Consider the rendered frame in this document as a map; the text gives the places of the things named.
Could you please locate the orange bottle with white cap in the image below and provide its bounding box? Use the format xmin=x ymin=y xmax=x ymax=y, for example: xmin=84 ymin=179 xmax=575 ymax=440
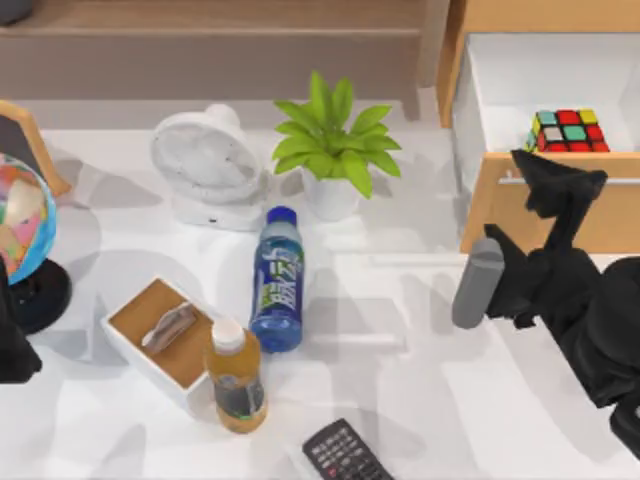
xmin=203 ymin=315 xmax=269 ymax=436

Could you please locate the multicoloured puzzle cube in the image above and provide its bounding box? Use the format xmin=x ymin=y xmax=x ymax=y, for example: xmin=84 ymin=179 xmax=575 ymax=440
xmin=524 ymin=108 xmax=612 ymax=154

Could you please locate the blue bottle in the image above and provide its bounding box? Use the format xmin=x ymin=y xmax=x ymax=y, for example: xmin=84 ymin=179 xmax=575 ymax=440
xmin=248 ymin=205 xmax=308 ymax=354

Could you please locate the colourful globe on black base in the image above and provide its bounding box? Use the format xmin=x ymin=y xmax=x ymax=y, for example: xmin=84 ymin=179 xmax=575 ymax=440
xmin=0 ymin=151 xmax=73 ymax=336

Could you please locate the wooden framed blackboard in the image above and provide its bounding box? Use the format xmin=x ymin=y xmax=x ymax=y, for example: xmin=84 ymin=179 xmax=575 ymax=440
xmin=0 ymin=99 xmax=73 ymax=198

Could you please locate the pale grey rounded box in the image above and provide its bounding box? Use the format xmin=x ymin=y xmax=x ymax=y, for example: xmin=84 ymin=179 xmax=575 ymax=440
xmin=451 ymin=237 xmax=505 ymax=330

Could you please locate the white desk fan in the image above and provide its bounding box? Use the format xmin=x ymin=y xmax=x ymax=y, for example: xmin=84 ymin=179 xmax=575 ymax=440
xmin=150 ymin=103 xmax=272 ymax=233

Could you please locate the pale wooden cabinet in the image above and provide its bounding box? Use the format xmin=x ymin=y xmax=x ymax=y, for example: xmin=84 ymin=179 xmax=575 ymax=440
xmin=436 ymin=0 xmax=640 ymax=130

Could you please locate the wooden stepped shelf unit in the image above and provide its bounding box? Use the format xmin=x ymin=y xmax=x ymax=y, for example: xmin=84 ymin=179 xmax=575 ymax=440
xmin=0 ymin=0 xmax=451 ymax=132

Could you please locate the pale wooden drawer front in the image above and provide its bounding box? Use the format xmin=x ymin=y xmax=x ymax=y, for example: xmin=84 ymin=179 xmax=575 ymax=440
xmin=458 ymin=151 xmax=640 ymax=257

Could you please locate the green plant in white pot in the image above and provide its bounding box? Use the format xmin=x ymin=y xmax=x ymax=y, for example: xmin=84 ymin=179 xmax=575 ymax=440
xmin=271 ymin=69 xmax=404 ymax=223

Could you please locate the dark grey round object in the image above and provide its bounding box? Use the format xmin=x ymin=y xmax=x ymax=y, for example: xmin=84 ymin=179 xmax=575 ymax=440
xmin=0 ymin=0 xmax=35 ymax=27

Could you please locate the white and wooden tissue box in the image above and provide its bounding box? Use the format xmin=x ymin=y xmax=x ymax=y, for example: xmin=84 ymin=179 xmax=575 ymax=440
xmin=99 ymin=276 xmax=222 ymax=410

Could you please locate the long metal drawer handle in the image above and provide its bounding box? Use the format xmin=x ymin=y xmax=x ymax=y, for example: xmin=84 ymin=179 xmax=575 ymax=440
xmin=498 ymin=175 xmax=640 ymax=187

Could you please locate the black calculator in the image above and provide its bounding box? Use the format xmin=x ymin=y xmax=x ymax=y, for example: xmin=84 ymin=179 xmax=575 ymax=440
xmin=301 ymin=418 xmax=397 ymax=480

